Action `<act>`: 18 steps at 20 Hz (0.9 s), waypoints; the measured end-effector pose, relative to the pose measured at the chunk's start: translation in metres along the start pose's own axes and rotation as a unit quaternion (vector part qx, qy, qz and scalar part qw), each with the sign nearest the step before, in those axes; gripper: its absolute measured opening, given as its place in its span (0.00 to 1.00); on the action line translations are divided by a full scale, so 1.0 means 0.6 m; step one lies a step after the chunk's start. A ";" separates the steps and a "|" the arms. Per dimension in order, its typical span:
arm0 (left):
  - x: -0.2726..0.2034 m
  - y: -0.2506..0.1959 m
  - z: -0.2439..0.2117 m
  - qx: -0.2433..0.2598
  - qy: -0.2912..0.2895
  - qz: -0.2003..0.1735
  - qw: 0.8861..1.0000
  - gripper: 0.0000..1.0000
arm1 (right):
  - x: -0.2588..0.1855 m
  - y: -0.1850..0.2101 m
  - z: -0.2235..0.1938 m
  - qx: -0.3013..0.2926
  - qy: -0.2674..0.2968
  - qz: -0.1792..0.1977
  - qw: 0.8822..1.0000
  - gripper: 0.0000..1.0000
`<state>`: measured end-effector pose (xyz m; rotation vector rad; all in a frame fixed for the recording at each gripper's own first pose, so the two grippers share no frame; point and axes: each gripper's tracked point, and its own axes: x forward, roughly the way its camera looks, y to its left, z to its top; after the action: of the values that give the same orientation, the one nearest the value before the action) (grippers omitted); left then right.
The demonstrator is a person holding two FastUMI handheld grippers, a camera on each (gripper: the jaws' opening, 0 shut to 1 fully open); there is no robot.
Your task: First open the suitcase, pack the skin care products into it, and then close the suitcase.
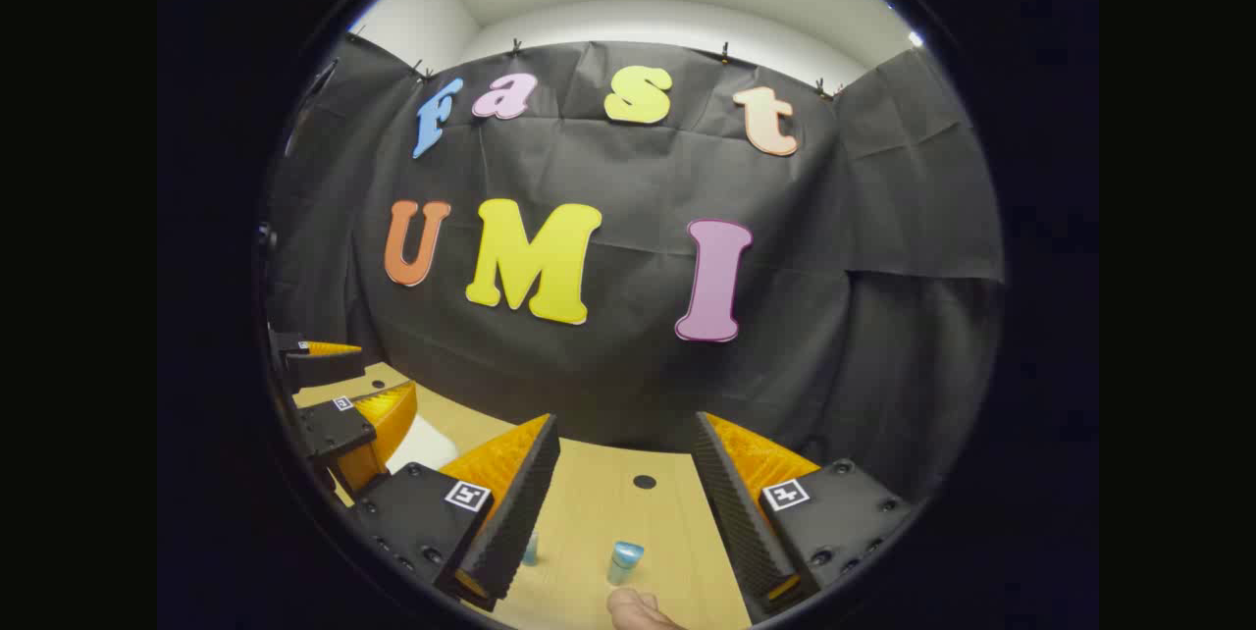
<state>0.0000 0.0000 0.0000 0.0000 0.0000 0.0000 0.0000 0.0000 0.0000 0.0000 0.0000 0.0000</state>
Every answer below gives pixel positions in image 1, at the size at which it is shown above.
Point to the white suitcase with grey lining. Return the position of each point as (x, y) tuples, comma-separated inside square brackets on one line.
[(424, 442)]

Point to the black backdrop cloth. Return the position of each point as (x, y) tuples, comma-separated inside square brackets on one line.
[(628, 365)]

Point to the blue white cream tube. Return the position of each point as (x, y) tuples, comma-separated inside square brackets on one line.
[(530, 550), (622, 563)]

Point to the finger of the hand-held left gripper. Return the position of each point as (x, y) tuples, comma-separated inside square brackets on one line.
[(324, 370), (334, 429)]

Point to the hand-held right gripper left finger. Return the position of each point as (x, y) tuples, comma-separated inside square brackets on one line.
[(520, 512)]

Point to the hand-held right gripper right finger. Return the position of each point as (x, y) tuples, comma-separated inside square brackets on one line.
[(741, 522)]

